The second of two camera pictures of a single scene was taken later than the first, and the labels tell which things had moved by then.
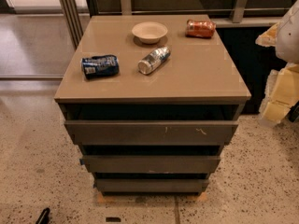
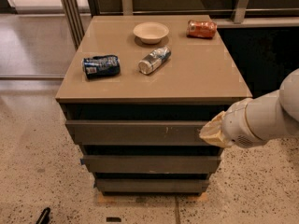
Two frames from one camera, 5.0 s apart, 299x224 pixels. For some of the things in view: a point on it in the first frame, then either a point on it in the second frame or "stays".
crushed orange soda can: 200,29 stays
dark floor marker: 113,219 stays
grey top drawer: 150,133 stays
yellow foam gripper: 289,37 → 237,125
